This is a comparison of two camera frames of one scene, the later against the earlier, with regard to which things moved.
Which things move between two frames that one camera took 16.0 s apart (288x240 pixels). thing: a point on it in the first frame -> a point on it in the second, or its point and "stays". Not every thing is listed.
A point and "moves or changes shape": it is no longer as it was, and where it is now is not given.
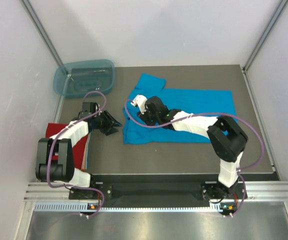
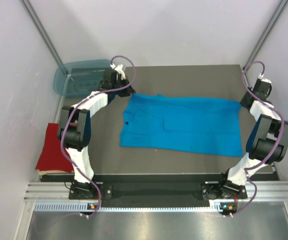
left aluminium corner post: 36,22 stays
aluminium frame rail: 41,191 stays
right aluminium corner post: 281,8 stays
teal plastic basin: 77,79 stays
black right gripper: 143,116 -> 242,102
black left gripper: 110,122 -> 128,91
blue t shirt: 200,102 moves or changes shape
